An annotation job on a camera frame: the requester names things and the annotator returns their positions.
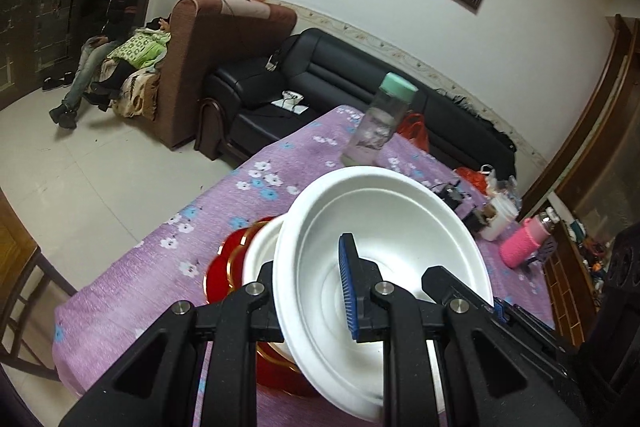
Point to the pink knit-sleeved bottle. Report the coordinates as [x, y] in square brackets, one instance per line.
[522, 242]

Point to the black boxy device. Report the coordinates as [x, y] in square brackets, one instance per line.
[477, 219]

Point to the wooden cabinet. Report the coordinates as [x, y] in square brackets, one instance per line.
[595, 167]

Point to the white paper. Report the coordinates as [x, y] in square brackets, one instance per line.
[290, 102]

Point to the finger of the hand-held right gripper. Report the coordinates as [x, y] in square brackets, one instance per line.
[540, 337]

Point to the white plastic jar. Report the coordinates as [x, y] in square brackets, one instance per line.
[500, 217]

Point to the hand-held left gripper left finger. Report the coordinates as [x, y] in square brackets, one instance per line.
[265, 307]

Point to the black leather sofa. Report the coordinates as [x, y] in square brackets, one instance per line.
[340, 62]

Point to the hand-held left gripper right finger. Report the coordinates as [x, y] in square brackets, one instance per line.
[350, 287]

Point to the brown armchair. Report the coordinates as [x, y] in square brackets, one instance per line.
[200, 57]

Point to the black round power adapter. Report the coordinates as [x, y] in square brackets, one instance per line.
[452, 196]

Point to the purple floral tablecloth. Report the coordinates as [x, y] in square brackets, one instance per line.
[175, 272]

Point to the red plastic bag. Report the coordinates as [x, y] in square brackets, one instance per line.
[472, 179]
[415, 132]

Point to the green patterned blanket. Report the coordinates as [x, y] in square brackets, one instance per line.
[140, 49]

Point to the wooden chair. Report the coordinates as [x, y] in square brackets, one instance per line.
[30, 287]

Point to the pair of black shoes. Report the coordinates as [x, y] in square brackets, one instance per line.
[57, 82]

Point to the clear bottle green lid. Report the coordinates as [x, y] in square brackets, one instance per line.
[380, 127]

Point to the clear plastic bag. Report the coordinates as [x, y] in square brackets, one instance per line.
[505, 189]

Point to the brown patterned blanket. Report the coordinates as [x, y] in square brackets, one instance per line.
[137, 94]

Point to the red glass plate white label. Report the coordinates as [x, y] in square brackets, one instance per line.
[237, 257]

